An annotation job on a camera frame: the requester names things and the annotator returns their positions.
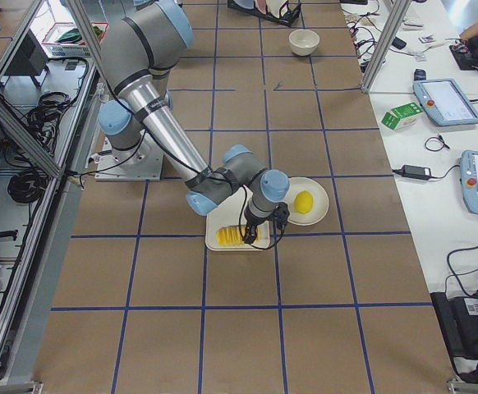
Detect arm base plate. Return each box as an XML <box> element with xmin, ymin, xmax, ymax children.
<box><xmin>94</xmin><ymin>130</ymin><xmax>164</xmax><ymax>181</ymax></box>

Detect coiled black cables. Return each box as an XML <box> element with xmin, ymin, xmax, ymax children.
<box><xmin>7</xmin><ymin>168</ymin><xmax>48</xmax><ymax>204</ymax></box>

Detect yellow spiral bread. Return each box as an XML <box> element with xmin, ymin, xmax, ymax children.
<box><xmin>216</xmin><ymin>225</ymin><xmax>246</xmax><ymax>247</ymax></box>

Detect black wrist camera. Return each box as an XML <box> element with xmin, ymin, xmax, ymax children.
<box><xmin>272</xmin><ymin>202</ymin><xmax>290</xmax><ymax>231</ymax></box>

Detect white round plate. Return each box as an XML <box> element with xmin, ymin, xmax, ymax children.
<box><xmin>283</xmin><ymin>177</ymin><xmax>329</xmax><ymax>226</ymax></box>

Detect green white carton box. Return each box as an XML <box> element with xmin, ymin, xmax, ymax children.
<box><xmin>381</xmin><ymin>102</ymin><xmax>423</xmax><ymax>131</ymax></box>

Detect aluminium frame post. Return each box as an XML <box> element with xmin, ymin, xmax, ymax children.
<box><xmin>361</xmin><ymin>0</ymin><xmax>411</xmax><ymax>93</ymax></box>

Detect black plate rack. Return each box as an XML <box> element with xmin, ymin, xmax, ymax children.
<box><xmin>227</xmin><ymin>0</ymin><xmax>301</xmax><ymax>27</ymax></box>

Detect white bowl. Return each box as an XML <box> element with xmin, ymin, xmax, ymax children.
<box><xmin>288</xmin><ymin>29</ymin><xmax>320</xmax><ymax>57</ymax></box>

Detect yellow lemon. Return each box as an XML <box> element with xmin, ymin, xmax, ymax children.
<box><xmin>293</xmin><ymin>190</ymin><xmax>314</xmax><ymax>215</ymax></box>

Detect upper blue teach pendant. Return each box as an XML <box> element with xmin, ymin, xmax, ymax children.
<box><xmin>412</xmin><ymin>79</ymin><xmax>478</xmax><ymax>126</ymax></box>

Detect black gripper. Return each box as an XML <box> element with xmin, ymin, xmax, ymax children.
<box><xmin>243</xmin><ymin>213</ymin><xmax>264</xmax><ymax>245</ymax></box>

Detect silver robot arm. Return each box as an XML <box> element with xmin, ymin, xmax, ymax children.
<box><xmin>100</xmin><ymin>1</ymin><xmax>290</xmax><ymax>245</ymax></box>

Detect white rectangular tray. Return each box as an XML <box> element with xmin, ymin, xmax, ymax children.
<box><xmin>205</xmin><ymin>196</ymin><xmax>270</xmax><ymax>251</ymax></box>

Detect black power adapter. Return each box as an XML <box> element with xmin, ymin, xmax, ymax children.
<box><xmin>402</xmin><ymin>165</ymin><xmax>432</xmax><ymax>181</ymax></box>

